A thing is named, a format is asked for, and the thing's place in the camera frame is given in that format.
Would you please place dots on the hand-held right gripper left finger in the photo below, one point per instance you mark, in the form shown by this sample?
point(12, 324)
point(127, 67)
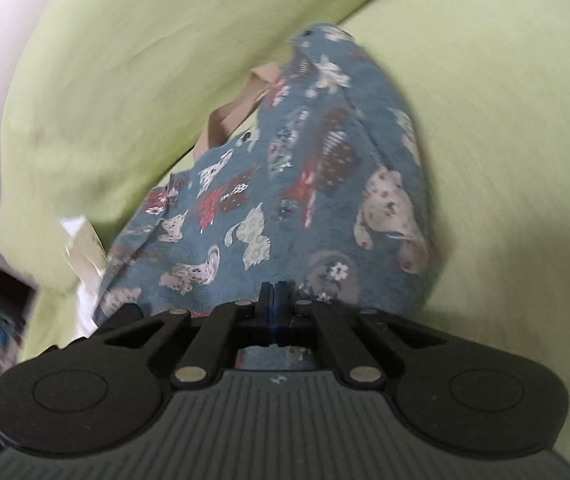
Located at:
point(265, 310)

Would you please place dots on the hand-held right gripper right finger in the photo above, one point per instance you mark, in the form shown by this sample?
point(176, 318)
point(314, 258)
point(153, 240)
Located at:
point(284, 310)

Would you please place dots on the blue patterned shopping bag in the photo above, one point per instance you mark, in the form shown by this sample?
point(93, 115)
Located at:
point(315, 185)

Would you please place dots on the white tote bag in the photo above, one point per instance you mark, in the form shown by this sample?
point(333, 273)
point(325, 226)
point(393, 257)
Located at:
point(85, 250)

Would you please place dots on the black fridge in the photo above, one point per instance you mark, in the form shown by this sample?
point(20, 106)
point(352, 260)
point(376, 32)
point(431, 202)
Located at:
point(12, 290)

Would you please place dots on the green covered sofa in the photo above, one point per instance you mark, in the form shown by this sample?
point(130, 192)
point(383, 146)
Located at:
point(505, 160)

